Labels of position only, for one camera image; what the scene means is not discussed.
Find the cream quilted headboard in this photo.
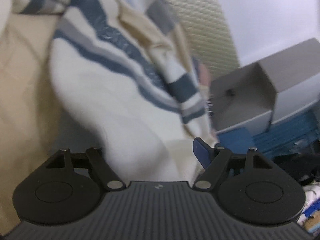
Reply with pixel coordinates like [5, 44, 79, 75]
[166, 0, 240, 78]

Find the blue storage box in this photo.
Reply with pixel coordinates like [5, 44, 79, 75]
[218, 111, 319, 158]

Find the grey bedside cabinet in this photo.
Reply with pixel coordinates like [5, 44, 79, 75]
[210, 38, 319, 135]

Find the cream blue-striped fuzzy sweater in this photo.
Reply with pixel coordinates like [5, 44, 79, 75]
[1, 0, 216, 183]

